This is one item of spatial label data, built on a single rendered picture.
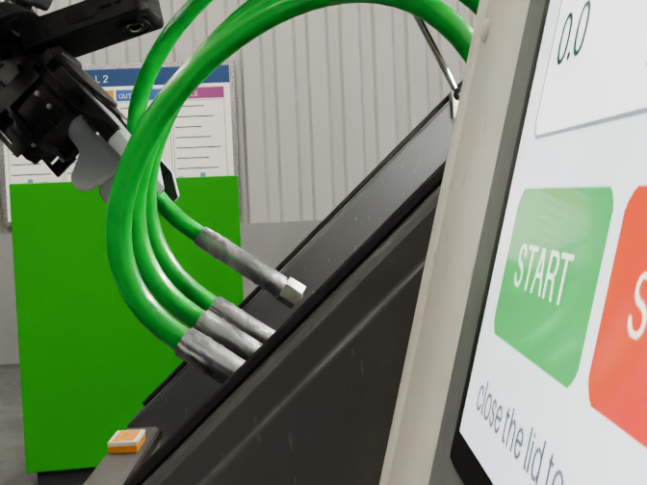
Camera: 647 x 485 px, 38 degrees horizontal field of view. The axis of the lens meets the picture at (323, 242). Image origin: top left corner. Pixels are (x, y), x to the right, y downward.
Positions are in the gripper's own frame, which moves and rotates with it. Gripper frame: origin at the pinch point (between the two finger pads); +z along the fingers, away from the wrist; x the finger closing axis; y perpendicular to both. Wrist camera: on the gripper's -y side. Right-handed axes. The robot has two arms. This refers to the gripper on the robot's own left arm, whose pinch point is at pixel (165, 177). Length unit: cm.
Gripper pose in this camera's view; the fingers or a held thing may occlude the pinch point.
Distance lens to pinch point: 75.8
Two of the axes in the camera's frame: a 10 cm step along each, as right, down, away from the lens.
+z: 6.7, 6.9, -2.6
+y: -7.1, 7.0, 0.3
